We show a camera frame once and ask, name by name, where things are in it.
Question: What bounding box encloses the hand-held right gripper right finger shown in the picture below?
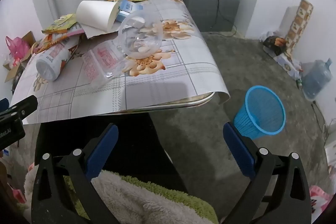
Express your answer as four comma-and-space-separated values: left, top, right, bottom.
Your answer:
223, 122, 311, 224

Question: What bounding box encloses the patterned paper roll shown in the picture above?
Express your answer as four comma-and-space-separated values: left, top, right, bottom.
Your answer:
285, 0, 314, 52

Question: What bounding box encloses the black chair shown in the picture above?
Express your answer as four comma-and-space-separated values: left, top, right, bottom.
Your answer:
35, 112, 189, 193

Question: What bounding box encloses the blue plastic wastebasket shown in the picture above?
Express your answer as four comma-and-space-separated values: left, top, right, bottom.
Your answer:
234, 85, 286, 140

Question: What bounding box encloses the yellow snack bag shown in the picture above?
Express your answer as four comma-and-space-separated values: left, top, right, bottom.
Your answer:
42, 14, 78, 34

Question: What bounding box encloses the clear plastic bowl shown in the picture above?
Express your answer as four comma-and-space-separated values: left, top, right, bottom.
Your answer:
118, 9, 162, 59

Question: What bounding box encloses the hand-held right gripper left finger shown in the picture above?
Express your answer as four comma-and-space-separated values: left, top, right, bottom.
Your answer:
31, 123, 119, 224

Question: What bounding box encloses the clear red-printed plastic bag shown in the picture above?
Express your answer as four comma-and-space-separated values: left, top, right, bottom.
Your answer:
83, 40, 129, 90

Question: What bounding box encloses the floral tablecloth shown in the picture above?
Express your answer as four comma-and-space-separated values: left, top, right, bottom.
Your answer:
10, 0, 231, 125

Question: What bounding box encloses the cardboard box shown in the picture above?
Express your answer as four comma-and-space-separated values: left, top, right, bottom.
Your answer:
3, 31, 37, 83

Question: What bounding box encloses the grey cabinet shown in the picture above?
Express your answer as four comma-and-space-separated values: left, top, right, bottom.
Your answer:
182, 0, 240, 33

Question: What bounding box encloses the pink snack bag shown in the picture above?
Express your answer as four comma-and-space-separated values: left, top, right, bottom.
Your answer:
33, 23, 86, 54

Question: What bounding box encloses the white drink bottle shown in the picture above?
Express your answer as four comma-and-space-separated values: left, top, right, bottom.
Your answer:
35, 43, 72, 81

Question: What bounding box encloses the black snack bag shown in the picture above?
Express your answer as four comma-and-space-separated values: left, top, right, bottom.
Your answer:
263, 35, 288, 56

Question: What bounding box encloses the pink plastic bag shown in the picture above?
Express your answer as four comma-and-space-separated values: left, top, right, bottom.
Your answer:
6, 36, 31, 60

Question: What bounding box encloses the fluffy white and green garment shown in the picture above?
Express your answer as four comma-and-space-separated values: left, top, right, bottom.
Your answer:
25, 169, 218, 224

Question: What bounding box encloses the blue water jug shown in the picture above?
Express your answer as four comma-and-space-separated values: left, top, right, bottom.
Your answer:
301, 58, 332, 100

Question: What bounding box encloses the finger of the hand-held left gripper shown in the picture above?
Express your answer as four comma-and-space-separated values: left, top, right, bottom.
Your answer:
0, 95, 38, 122

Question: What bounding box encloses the blue and white carton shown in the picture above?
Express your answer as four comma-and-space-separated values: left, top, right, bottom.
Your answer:
115, 0, 143, 22

